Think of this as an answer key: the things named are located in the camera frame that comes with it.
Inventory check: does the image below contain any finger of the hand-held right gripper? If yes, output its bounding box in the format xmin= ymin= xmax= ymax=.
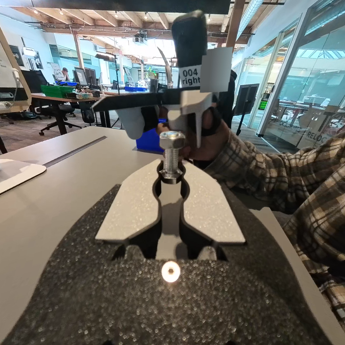
xmin=91 ymin=92 xmax=163 ymax=140
xmin=181 ymin=91 xmax=215 ymax=149

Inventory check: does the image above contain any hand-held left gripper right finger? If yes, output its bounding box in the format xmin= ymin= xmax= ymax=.
xmin=180 ymin=162 xmax=246 ymax=259

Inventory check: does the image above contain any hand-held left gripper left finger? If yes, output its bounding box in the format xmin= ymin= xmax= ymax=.
xmin=95 ymin=159 xmax=163 ymax=259

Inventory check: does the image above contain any blue plastic bin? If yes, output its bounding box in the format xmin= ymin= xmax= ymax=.
xmin=135 ymin=119 xmax=169 ymax=154

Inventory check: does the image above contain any steel hex nut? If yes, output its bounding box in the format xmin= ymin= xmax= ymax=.
xmin=159 ymin=168 xmax=185 ymax=185

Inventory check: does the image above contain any steel hex bolt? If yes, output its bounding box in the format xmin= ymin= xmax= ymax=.
xmin=159 ymin=131 xmax=186 ymax=176

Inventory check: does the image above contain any person's right forearm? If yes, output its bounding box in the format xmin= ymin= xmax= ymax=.
xmin=202 ymin=129 xmax=345 ymax=332

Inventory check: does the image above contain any person's right hand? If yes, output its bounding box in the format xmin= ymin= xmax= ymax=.
xmin=155 ymin=108 xmax=232 ymax=162

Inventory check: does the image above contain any black tripod light stand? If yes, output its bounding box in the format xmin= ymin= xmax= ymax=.
xmin=95 ymin=51 xmax=123 ymax=128

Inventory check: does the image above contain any black display board on stand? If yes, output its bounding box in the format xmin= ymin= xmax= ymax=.
xmin=233 ymin=84 xmax=260 ymax=135

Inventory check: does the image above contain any black computer monitor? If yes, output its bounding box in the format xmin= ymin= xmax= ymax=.
xmin=74 ymin=67 xmax=88 ymax=87
xmin=85 ymin=67 xmax=97 ymax=89

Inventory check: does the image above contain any black ceiling panel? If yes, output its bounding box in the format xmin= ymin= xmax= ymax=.
xmin=31 ymin=0 xmax=232 ymax=14

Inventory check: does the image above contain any black office chair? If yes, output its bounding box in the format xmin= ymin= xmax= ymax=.
xmin=39 ymin=104 xmax=82 ymax=136

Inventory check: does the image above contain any wooden office desk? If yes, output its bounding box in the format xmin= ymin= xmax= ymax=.
xmin=30 ymin=92 xmax=108 ymax=128

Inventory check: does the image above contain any green plastic crate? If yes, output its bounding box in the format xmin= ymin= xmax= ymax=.
xmin=40 ymin=84 xmax=76 ymax=98

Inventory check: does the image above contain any white stand base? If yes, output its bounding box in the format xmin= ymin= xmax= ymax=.
xmin=0 ymin=158 xmax=47 ymax=195

